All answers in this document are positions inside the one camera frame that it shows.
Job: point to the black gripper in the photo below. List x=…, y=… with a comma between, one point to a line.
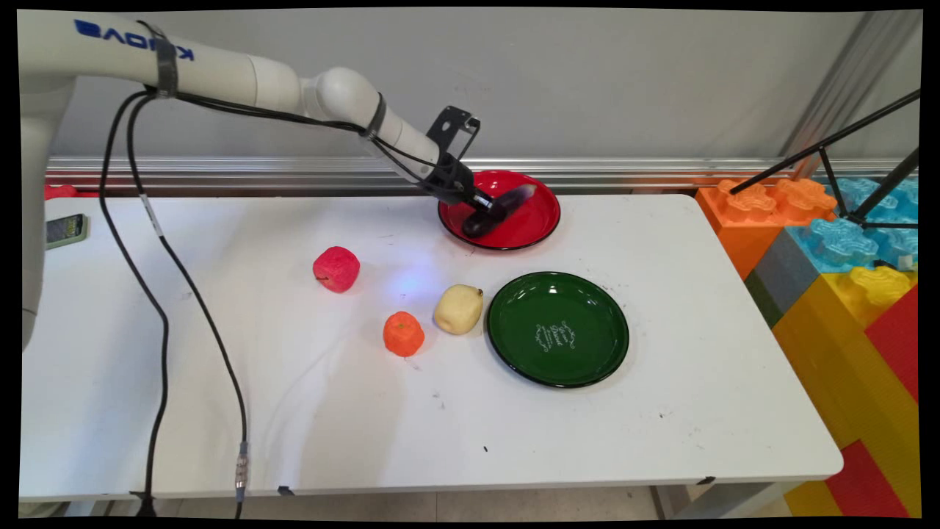
x=455, y=182

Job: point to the purple toy eggplant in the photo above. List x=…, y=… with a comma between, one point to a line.
x=518, y=198

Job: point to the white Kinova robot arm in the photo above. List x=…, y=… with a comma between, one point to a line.
x=242, y=73

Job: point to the red plate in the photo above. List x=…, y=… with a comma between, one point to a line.
x=532, y=220

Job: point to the yellow toy pear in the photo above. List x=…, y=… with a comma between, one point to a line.
x=458, y=310

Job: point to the green plate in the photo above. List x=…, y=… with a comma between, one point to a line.
x=558, y=330

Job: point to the orange toy tangerine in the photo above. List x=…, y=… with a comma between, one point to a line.
x=404, y=334

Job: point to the red toy apple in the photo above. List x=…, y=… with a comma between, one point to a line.
x=336, y=270

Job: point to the orange giant building block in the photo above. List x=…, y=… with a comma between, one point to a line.
x=742, y=220

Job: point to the grey giant building block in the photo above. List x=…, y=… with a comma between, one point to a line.
x=786, y=275

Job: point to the black tripod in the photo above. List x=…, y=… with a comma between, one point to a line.
x=830, y=139

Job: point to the blue giant building block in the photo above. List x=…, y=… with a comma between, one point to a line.
x=859, y=192
x=844, y=246

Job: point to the slanted aluminium profile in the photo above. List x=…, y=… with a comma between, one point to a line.
x=852, y=81

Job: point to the yellow giant building block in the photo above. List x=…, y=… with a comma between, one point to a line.
x=837, y=367

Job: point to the smartphone in green case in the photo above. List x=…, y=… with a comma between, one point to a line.
x=66, y=229

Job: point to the red giant building block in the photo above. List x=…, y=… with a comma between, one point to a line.
x=866, y=485
x=899, y=338

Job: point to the red cloth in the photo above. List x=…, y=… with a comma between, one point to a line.
x=60, y=192

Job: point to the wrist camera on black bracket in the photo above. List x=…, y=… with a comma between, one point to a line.
x=449, y=128

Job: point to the aluminium rail along wall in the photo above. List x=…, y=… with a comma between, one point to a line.
x=624, y=173

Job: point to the grey table leg frame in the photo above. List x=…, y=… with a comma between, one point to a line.
x=727, y=499

